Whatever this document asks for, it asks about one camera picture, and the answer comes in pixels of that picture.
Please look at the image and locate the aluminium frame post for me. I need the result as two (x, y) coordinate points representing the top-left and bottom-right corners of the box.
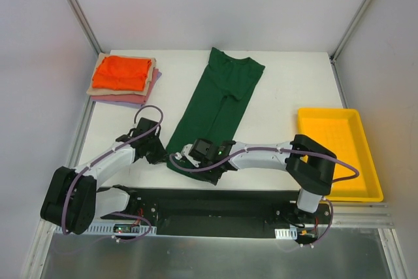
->
(67, 0), (103, 54)
(330, 0), (374, 64)

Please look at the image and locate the right aluminium frame post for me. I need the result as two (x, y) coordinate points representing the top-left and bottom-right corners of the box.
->
(330, 0), (374, 64)

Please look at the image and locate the folded orange t shirt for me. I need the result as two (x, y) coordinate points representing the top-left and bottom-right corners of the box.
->
(92, 56), (153, 91)

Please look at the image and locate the white cable duct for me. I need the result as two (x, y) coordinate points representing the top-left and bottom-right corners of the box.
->
(84, 222), (157, 237)
(274, 228), (298, 240)

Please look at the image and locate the left white cable duct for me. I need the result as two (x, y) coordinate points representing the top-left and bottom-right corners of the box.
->
(84, 222), (157, 237)

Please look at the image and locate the right white cable duct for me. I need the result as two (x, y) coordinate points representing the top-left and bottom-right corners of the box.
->
(274, 228), (298, 240)

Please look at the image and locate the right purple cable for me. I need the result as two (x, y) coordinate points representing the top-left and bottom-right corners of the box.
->
(168, 147), (360, 249)

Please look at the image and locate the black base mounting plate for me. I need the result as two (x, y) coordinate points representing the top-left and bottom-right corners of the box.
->
(99, 186), (334, 239)

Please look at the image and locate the folded pink t shirt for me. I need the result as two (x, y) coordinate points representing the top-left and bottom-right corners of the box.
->
(91, 68), (159, 105)

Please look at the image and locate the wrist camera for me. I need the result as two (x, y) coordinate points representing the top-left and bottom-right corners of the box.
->
(170, 138), (236, 166)
(114, 116), (161, 144)

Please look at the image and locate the dark green t shirt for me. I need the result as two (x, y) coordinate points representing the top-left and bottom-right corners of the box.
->
(165, 46), (266, 186)

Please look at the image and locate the left aluminium frame post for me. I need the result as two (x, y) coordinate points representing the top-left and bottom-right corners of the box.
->
(67, 0), (103, 54)

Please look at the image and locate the yellow plastic tray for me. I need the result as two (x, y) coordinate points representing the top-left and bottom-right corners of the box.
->
(297, 108), (384, 203)

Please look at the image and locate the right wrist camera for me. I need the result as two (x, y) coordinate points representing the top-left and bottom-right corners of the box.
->
(170, 138), (236, 166)

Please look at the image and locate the folded beige t shirt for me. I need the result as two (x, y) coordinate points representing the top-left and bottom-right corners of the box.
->
(87, 53), (156, 95)

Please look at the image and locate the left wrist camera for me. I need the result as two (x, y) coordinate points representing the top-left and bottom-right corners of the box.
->
(114, 116), (161, 144)

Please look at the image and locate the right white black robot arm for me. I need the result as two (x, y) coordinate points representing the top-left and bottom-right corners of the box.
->
(182, 135), (336, 223)

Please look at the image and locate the aluminium front rail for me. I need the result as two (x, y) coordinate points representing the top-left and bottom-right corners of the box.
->
(332, 202), (394, 229)

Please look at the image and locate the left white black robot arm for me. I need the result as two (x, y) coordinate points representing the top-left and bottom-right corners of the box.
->
(40, 135), (168, 235)

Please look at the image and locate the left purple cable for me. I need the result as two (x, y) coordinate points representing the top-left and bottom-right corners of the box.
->
(60, 105), (164, 244)

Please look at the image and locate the purple cable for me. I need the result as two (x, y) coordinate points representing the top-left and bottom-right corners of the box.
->
(60, 105), (164, 244)
(168, 147), (360, 249)

